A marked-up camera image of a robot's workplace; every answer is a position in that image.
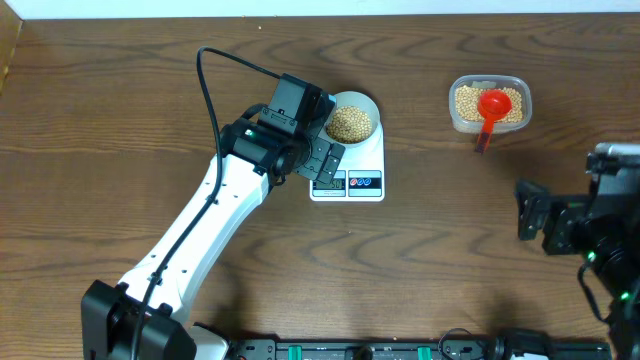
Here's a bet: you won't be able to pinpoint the clear plastic soybean container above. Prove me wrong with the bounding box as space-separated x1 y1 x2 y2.
449 75 533 134

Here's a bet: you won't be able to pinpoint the white digital kitchen scale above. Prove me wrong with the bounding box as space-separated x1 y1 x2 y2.
309 110 385 202

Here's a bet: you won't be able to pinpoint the left black camera cable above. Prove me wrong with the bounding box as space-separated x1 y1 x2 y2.
128 46 282 360

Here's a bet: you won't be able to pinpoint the red plastic measuring scoop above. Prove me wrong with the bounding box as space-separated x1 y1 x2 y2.
475 89 512 154

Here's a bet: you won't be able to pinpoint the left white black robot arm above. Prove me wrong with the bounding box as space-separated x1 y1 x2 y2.
81 117 345 359

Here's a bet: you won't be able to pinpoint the soybeans in bowl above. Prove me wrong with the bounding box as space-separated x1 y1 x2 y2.
326 106 373 144

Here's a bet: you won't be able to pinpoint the light grey round bowl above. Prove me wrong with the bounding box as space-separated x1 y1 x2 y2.
323 91 382 146

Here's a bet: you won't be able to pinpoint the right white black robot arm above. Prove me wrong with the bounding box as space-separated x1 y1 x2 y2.
515 169 639 359

